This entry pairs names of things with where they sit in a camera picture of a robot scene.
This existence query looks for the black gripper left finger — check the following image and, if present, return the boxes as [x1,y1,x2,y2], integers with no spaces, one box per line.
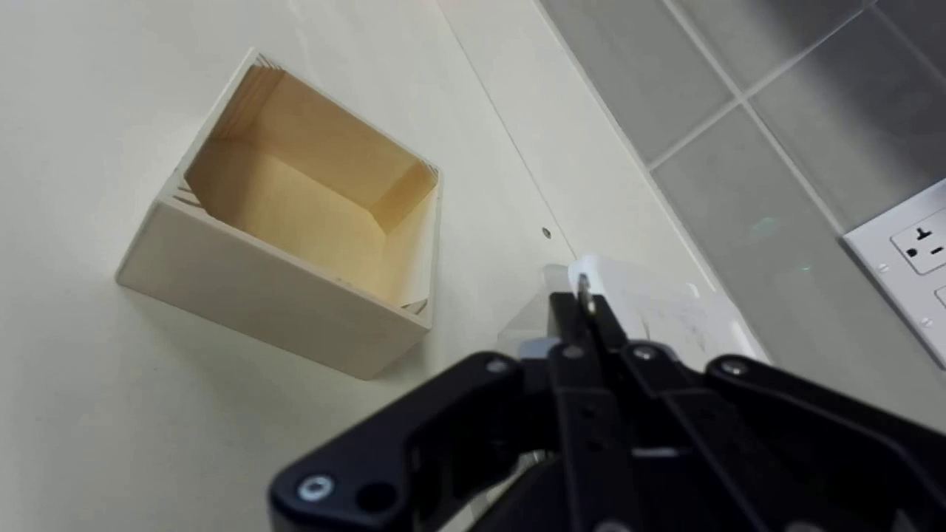
[268,290,631,532]

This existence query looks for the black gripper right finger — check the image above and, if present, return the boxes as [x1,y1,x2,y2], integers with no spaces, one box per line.
[589,291,946,532]

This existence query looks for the small open wooden box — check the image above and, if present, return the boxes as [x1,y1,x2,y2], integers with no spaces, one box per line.
[114,48,444,380]

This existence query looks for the white wall outlet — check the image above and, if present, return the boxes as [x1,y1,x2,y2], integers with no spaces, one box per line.
[838,176,946,370]

